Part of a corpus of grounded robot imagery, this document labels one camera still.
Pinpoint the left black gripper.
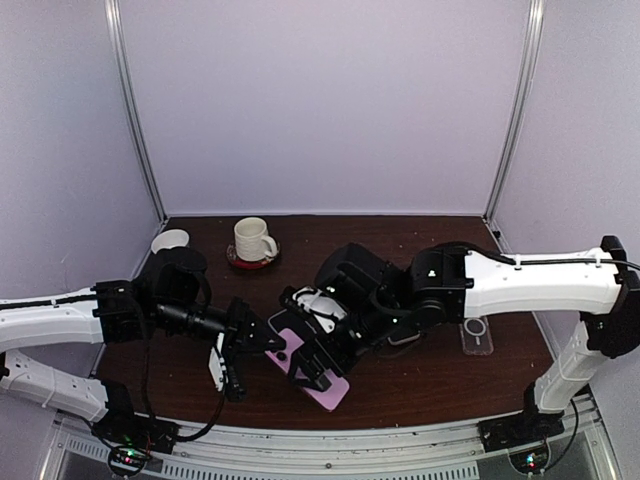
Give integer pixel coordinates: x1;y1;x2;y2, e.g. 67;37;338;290
155;296;285;362

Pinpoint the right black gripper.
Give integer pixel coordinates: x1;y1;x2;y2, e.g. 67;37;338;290
286;299;404;394

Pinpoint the black phone white case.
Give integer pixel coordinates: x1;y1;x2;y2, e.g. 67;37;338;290
387;333;421;347
267;310;290;334

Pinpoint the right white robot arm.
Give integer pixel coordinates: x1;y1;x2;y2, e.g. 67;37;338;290
283;236;639;442

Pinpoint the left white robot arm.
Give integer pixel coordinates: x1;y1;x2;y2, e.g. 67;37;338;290
1;247;285;444

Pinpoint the red coaster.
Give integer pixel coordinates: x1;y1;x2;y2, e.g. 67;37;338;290
225;243;281;271

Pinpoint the cream ceramic mug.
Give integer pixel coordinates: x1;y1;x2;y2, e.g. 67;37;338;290
234;217;279;262

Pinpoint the white small bowl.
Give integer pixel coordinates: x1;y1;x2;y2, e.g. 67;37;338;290
150;229;190;254

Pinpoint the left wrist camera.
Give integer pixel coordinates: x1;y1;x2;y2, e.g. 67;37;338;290
208;346;247;403

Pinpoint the front aluminium rail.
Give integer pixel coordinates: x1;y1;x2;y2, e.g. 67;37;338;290
44;409;616;480

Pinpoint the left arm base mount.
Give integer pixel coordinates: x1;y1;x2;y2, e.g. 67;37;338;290
89;380;179;475

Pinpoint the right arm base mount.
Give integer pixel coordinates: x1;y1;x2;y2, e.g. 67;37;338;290
478;383;565;474

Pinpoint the right black cable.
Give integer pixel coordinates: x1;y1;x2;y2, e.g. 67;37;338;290
499;252;640;274

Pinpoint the left aluminium frame post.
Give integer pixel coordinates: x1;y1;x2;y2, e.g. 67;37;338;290
104;0;168;224

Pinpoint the aluminium frame post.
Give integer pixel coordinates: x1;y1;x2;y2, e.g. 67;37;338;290
104;0;168;224
483;0;546;224

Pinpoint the right aluminium frame post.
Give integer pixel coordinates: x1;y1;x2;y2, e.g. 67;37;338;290
483;0;546;224

